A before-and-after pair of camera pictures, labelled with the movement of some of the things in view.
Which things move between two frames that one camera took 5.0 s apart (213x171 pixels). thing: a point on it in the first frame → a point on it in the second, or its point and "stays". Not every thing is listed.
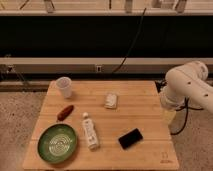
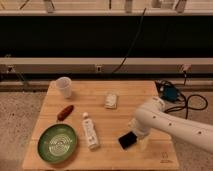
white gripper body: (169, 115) → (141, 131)
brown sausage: (65, 113) stays
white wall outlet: (98, 68) stays
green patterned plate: (57, 143) stays
